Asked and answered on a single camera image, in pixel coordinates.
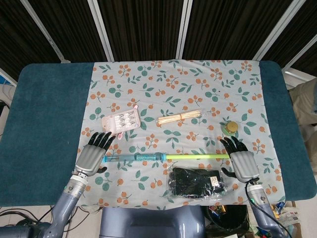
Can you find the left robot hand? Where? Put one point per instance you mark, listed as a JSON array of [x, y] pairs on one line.
[[89, 158]]

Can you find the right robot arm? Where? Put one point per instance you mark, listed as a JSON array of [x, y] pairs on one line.
[[262, 208]]

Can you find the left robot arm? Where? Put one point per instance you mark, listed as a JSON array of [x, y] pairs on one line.
[[57, 210]]

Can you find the blue-grey robot torso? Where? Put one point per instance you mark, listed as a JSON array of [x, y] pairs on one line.
[[153, 221]]

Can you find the floral patterned tablecloth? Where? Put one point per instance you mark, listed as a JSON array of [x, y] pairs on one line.
[[173, 104]]

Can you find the packaged black knit gloves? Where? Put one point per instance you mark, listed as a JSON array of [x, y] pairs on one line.
[[195, 182]]

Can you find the black folding screen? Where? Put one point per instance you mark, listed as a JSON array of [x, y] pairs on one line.
[[158, 27]]

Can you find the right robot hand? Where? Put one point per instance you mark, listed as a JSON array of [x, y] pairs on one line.
[[242, 166]]

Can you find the small gold and green jar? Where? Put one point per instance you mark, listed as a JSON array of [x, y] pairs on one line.
[[230, 127]]

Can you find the black waste bin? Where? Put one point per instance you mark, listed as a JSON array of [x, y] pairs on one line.
[[226, 219]]

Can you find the bundle of wooden sticks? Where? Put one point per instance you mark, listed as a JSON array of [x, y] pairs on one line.
[[178, 117]]

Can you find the teal table cover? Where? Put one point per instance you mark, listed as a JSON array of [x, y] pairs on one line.
[[44, 119]]

